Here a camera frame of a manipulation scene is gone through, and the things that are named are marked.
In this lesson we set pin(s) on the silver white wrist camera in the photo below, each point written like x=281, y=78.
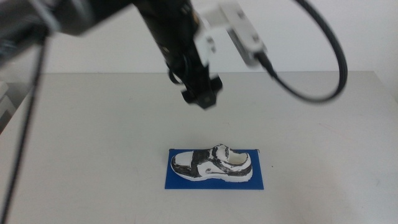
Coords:
x=245, y=34

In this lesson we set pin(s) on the black and white shoe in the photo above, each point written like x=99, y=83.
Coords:
x=211, y=169

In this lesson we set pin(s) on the blue rectangular mat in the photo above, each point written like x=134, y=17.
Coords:
x=258, y=182

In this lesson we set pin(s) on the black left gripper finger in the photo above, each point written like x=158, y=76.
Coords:
x=217, y=84
x=206, y=102

